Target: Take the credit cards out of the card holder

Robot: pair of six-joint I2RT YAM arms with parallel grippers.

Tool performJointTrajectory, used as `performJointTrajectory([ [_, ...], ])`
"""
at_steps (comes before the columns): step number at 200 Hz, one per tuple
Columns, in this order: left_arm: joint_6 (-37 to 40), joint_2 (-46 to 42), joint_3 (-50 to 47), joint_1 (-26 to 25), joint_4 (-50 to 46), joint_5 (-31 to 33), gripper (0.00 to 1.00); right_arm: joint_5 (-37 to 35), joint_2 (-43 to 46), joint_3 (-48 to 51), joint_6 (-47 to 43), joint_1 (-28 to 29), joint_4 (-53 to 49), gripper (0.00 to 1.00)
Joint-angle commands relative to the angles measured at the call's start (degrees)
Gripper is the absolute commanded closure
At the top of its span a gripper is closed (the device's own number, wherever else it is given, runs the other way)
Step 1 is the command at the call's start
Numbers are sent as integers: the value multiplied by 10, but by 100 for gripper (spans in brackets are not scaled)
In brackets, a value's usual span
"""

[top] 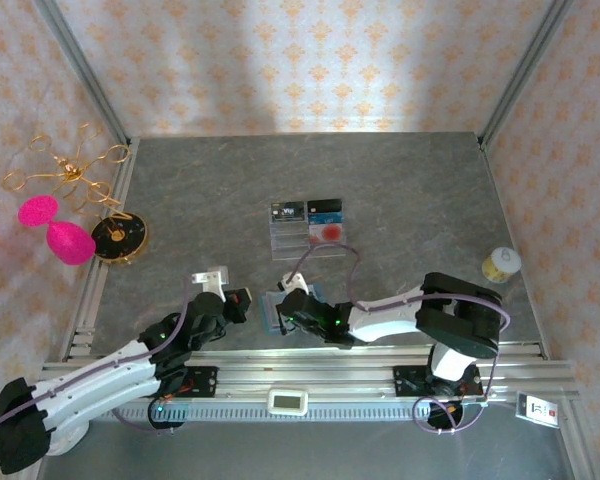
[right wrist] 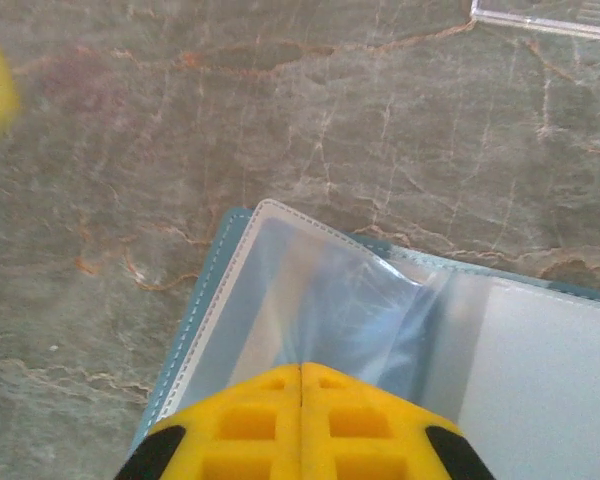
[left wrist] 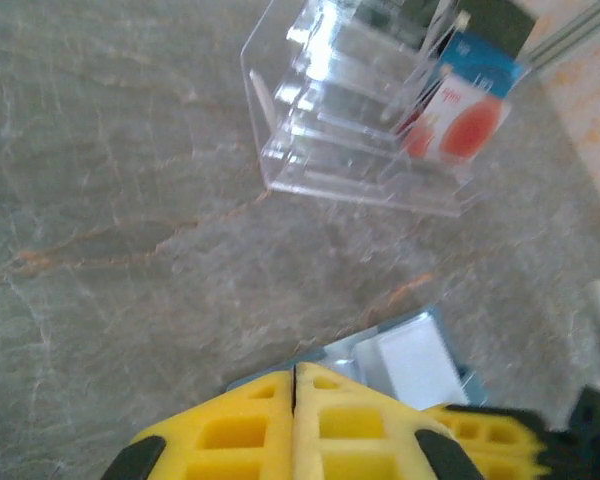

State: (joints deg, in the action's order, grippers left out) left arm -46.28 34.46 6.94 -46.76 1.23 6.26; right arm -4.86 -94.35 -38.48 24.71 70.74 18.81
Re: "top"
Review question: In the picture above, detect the blue leather card holder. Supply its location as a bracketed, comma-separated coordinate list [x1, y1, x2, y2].
[259, 282, 326, 335]

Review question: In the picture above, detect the clear acrylic card stand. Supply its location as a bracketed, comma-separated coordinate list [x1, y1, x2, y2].
[270, 198, 349, 261]

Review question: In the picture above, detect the white card with red circles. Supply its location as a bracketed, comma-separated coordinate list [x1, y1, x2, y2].
[307, 223, 348, 242]

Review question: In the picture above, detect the black VIP card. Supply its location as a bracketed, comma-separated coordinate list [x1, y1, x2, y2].
[271, 201, 306, 224]

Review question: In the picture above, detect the plain black card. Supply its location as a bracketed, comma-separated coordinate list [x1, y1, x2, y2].
[307, 199, 343, 216]

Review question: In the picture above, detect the white digital timer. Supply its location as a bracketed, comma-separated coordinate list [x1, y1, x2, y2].
[267, 388, 310, 417]

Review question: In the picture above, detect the pink fuzzy double pompom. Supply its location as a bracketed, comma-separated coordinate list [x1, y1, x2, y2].
[18, 195, 97, 266]

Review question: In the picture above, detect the yellow white can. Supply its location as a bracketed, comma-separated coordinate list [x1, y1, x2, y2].
[481, 246, 523, 284]

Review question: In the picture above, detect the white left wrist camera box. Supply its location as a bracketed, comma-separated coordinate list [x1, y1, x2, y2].
[189, 265, 230, 302]

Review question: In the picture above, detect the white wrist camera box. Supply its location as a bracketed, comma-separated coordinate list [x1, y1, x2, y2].
[189, 265, 230, 302]
[278, 272, 309, 297]

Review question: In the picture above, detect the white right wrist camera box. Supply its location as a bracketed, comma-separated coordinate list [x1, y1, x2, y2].
[278, 272, 309, 297]

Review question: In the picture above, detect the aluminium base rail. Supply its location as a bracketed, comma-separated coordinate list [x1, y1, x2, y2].
[32, 344, 581, 402]

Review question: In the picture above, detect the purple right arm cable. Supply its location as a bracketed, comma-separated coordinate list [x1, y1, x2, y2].
[285, 244, 511, 435]

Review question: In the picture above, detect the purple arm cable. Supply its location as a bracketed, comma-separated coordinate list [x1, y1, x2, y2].
[0, 273, 196, 464]
[285, 244, 511, 435]

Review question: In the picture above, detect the grey slotted cable duct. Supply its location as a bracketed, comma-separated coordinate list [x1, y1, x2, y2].
[112, 402, 434, 424]

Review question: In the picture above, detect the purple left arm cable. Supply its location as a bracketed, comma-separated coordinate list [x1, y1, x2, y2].
[0, 273, 196, 464]

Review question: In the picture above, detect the black round cable socket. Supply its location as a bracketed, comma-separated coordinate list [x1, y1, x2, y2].
[426, 401, 465, 434]
[147, 397, 186, 432]

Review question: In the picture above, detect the gold wire jewelry stand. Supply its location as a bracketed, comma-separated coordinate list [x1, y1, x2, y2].
[0, 122, 150, 266]

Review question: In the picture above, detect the aluminium side rail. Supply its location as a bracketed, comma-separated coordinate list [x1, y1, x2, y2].
[62, 139, 141, 361]

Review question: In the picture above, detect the aluminium frame post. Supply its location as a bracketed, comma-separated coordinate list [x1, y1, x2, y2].
[478, 0, 575, 150]
[33, 0, 131, 146]

